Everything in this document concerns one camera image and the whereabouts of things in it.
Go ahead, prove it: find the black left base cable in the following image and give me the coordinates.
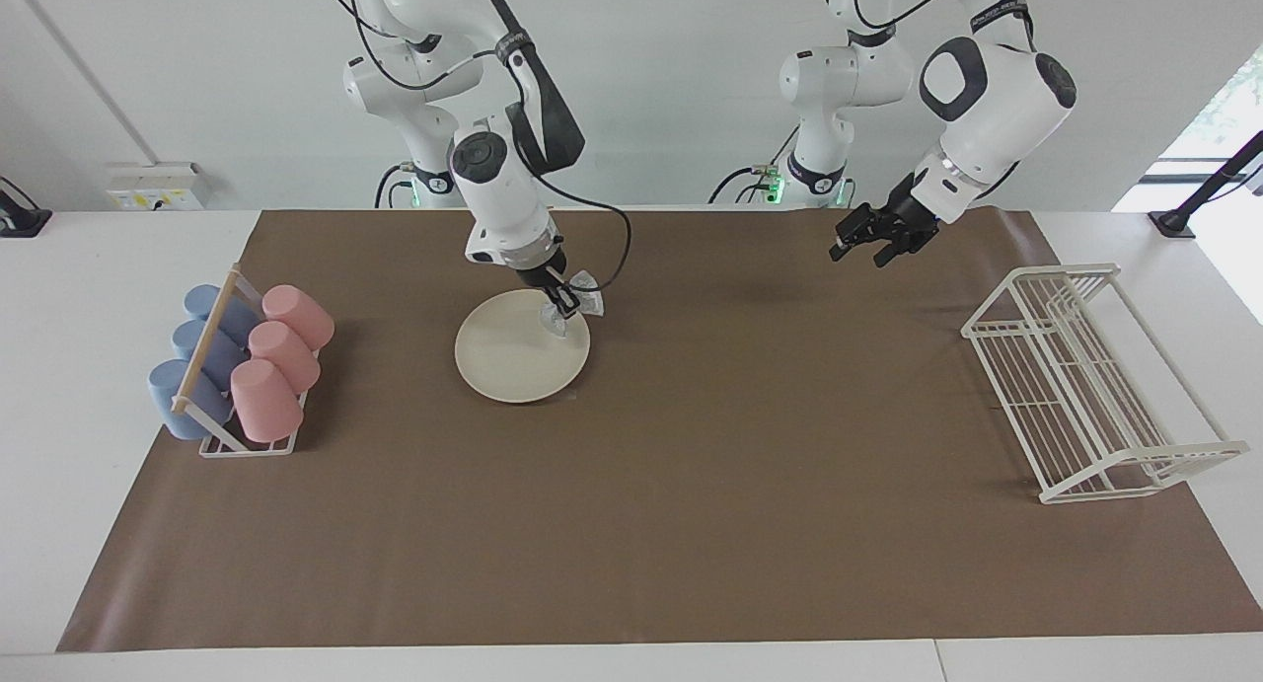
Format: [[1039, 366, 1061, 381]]
[[707, 119, 802, 206]]

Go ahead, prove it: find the blue plastic cup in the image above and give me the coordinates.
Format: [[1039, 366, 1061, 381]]
[[184, 284, 262, 345], [172, 319, 248, 392], [147, 358, 235, 442]]

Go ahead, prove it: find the black angled stand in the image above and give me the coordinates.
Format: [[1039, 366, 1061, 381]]
[[1148, 129, 1263, 241]]

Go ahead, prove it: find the white wire dish rack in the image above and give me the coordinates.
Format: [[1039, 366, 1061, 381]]
[[961, 263, 1250, 505]]

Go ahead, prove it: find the black right base cable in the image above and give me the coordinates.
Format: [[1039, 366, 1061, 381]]
[[373, 162, 415, 209]]

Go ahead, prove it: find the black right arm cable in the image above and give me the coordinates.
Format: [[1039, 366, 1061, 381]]
[[314, 0, 632, 295]]

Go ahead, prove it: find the brown paper table mat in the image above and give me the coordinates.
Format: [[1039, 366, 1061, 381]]
[[56, 208, 1263, 653]]

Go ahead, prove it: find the small black stand base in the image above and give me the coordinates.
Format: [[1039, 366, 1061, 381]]
[[0, 176, 53, 239]]

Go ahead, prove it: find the white wall socket box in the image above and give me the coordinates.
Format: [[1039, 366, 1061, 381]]
[[104, 161, 212, 212]]

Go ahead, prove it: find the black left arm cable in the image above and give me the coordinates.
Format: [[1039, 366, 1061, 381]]
[[824, 0, 1037, 53]]

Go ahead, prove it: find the cup rack with wooden rod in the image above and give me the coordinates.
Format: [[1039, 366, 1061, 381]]
[[170, 263, 322, 458]]

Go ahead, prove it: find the cream round plate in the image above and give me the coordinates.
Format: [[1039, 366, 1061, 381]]
[[454, 292, 591, 405]]

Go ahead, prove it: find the pink plastic cup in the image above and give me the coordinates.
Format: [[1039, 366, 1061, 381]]
[[260, 284, 335, 352], [230, 358, 305, 444], [247, 321, 322, 395]]

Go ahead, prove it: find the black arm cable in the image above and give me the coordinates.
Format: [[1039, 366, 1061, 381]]
[[314, 0, 632, 295], [824, 0, 1037, 53]]

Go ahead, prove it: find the black base cable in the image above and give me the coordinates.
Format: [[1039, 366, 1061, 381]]
[[373, 162, 415, 209], [707, 119, 802, 206]]

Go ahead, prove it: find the clear plastic bag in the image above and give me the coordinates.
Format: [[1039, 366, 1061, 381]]
[[541, 270, 605, 339]]

